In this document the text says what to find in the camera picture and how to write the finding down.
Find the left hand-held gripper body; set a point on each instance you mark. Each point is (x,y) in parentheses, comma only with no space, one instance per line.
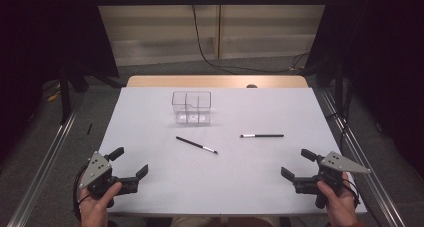
(95,170)

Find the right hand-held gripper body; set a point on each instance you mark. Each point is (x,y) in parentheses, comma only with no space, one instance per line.
(333,172)

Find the black pen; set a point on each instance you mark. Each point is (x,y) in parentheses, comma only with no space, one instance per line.
(196,145)
(263,135)

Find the clear plastic organizer box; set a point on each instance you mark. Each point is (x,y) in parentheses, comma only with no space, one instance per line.
(192,107)

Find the person's right hand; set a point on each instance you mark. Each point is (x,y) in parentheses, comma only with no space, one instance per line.
(340,208)

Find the person's left hand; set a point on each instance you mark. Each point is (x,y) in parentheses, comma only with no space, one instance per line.
(95,208)

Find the small black stick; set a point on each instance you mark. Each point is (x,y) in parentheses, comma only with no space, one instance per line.
(89,129)

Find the white table mat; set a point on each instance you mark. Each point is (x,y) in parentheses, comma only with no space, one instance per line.
(220,180)

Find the black metal stand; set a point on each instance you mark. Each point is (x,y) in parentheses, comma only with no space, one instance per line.
(64,97)

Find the black curtain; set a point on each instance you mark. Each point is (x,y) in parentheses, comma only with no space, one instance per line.
(383,53)
(40,37)

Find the aluminium rail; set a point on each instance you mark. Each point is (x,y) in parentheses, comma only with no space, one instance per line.
(43,167)
(373,173)

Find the black horizontal frame bar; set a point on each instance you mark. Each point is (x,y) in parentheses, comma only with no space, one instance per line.
(213,1)

